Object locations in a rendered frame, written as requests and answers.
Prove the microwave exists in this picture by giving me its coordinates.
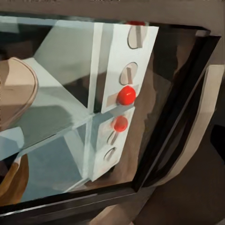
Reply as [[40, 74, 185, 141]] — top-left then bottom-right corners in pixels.
[[0, 0, 225, 225]]

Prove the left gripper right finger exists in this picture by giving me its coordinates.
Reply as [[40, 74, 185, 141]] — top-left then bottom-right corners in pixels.
[[210, 124, 225, 162]]

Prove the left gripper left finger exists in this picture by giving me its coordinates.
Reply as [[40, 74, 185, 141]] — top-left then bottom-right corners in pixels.
[[0, 125, 24, 181]]

